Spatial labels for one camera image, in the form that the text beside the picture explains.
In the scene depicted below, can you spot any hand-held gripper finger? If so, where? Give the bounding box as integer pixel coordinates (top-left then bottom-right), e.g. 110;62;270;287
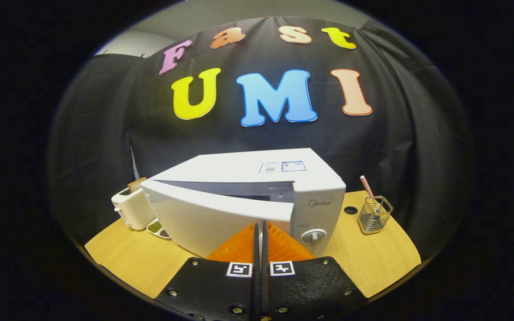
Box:
261;222;368;321
154;223;261;321

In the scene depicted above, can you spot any white microwave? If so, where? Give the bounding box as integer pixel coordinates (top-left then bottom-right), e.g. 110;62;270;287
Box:
141;148;347;259

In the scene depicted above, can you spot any white dish with beans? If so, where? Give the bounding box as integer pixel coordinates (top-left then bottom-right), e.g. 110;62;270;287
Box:
146;218;171;240

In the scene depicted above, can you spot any pink striped straw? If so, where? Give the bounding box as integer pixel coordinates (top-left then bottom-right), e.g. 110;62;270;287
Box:
360;175;380;212

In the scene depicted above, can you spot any cream white toaster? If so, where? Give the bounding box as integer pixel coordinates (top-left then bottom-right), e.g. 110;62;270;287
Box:
111;187;156;231

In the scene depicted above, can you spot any black backdrop cloth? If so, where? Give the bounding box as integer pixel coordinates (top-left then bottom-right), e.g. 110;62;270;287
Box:
46;17;476;259

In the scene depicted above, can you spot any wire mesh pen holder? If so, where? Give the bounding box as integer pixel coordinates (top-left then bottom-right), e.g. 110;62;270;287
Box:
358;196;394;235

